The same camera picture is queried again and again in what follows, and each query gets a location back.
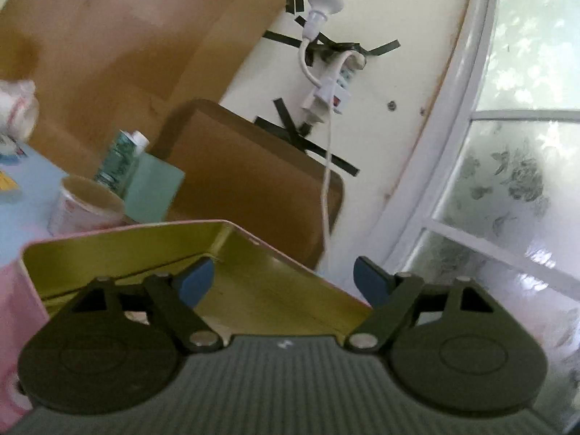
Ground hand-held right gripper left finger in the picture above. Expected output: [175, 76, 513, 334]
[61, 257, 224, 353]

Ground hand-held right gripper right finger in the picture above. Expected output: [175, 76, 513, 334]
[347, 256, 494, 353]

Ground pink biscuit tin box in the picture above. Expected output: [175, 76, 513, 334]
[0, 220, 374, 422]

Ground teal card box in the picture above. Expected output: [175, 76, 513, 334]
[122, 152, 186, 224]

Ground brown mesh chair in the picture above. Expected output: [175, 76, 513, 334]
[152, 99, 345, 269]

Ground open white labelled can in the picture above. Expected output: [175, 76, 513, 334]
[47, 176, 128, 236]

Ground green drink carton white cap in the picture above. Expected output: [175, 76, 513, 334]
[93, 129, 150, 191]

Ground black tape strips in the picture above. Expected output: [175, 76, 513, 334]
[255, 0, 402, 177]

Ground white plug adapter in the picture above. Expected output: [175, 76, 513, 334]
[300, 77, 354, 126]

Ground frosted glass window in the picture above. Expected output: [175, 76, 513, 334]
[376, 0, 580, 418]

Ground plastic bag of paper cups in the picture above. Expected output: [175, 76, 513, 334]
[0, 79, 40, 140]

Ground wooden board panel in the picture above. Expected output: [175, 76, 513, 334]
[0, 0, 291, 182]

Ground white power cable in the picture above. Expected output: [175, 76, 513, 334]
[297, 36, 338, 273]

